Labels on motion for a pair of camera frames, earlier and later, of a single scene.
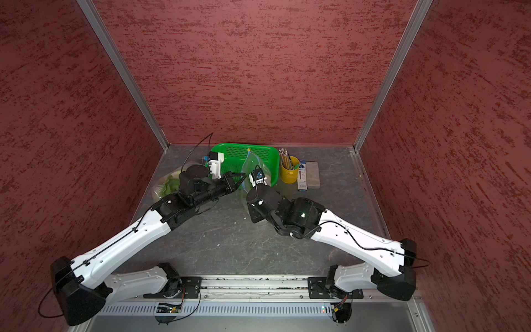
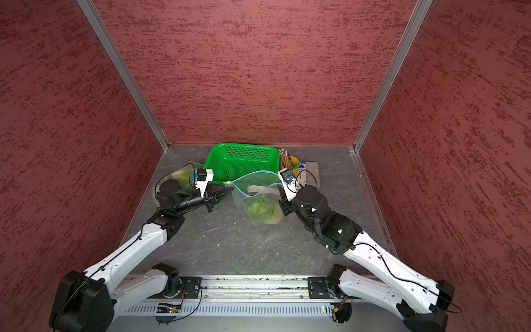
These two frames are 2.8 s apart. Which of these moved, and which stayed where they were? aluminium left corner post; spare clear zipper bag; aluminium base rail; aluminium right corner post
Moved: spare clear zipper bag
Stayed: aluminium left corner post; aluminium right corner post; aluminium base rail
